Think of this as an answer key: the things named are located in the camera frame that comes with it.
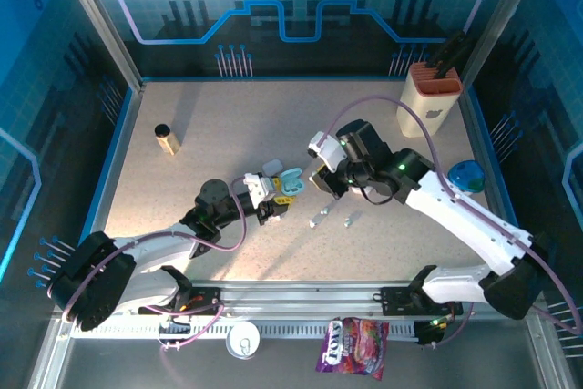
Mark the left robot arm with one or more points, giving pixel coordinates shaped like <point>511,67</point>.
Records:
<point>150,248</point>

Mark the blue charging case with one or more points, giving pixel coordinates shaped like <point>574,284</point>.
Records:
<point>291,181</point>

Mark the tan bottle black cap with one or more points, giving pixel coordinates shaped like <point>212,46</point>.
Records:
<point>166,138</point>

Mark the blue plastic jar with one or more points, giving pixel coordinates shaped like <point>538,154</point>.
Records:
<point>467,177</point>

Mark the white pull-tab can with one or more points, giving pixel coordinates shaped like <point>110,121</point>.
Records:
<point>242,339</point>

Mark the aluminium front rail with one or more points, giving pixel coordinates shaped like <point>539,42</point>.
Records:
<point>296,298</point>

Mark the cream knife block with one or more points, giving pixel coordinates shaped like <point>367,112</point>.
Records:
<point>423,106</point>

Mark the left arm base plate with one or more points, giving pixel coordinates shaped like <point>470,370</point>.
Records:
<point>205,302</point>

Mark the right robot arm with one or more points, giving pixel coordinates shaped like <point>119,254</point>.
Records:
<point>464,216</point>

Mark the aluminium frame post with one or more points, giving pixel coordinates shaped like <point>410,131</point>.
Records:
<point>101,20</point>
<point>505,2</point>

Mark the purple candy bag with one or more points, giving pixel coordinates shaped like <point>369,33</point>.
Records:
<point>353,348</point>

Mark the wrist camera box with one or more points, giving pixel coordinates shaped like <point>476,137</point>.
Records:
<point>257,184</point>
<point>325,152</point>

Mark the white square charging case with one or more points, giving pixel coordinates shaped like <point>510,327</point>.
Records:
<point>272,166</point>

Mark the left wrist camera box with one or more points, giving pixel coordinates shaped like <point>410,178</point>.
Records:
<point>257,184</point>

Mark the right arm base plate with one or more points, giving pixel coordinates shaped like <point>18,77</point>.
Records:
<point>396,302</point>

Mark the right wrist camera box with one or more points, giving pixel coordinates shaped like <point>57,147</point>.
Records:
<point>325,152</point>

